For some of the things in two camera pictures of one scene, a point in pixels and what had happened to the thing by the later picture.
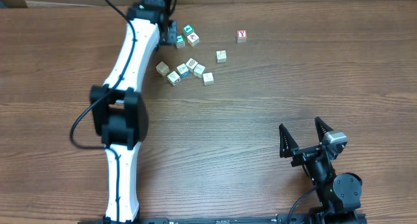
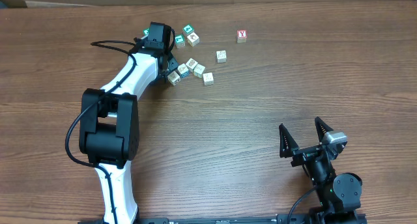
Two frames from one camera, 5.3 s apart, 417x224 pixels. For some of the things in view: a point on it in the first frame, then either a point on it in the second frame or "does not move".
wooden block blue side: [183, 70] does not move
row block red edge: [180, 41] does not move
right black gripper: [304, 154] does not move
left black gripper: [172, 32] → [171, 63]
